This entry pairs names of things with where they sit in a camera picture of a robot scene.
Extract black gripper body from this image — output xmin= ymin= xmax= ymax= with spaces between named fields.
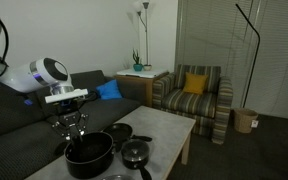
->
xmin=57 ymin=99 xmax=82 ymax=117

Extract big black pot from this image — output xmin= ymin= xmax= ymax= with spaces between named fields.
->
xmin=54 ymin=131 xmax=116 ymax=180

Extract glass pot lid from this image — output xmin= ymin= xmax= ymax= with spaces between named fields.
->
xmin=100 ymin=174 xmax=136 ymax=180

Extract plant in teal pot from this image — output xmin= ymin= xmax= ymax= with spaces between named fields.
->
xmin=131 ymin=48 xmax=144 ymax=73

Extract black frying pan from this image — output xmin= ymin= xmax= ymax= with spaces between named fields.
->
xmin=102 ymin=122 xmax=154 ymax=153

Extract blue cushion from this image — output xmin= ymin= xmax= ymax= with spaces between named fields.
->
xmin=95 ymin=79 xmax=124 ymax=101

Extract dark grey sofa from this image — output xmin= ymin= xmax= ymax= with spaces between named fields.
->
xmin=0 ymin=69 xmax=149 ymax=180

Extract small black saucepan with lid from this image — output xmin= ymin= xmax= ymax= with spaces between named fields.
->
xmin=120 ymin=138 xmax=154 ymax=180

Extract wooden side table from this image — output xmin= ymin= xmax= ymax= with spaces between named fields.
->
xmin=112 ymin=68 xmax=171 ymax=109

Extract grey top coffee table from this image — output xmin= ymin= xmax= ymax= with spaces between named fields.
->
xmin=25 ymin=105 xmax=197 ymax=180

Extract white floor lamp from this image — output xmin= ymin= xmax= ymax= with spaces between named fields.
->
xmin=131 ymin=0 xmax=153 ymax=68

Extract striped armchair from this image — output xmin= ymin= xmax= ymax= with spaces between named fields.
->
xmin=151 ymin=64 xmax=235 ymax=146

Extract yellow cushion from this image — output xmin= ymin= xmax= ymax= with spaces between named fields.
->
xmin=182 ymin=72 xmax=210 ymax=96

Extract wicker wastebasket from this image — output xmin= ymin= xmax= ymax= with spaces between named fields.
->
xmin=233 ymin=107 xmax=260 ymax=135

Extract thin black floor lamp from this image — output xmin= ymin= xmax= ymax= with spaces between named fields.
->
xmin=234 ymin=3 xmax=262 ymax=109

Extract window blinds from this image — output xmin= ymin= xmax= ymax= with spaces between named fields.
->
xmin=174 ymin=0 xmax=288 ymax=122

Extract white wrist mount plate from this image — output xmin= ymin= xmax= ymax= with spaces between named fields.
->
xmin=44 ymin=87 xmax=89 ymax=105

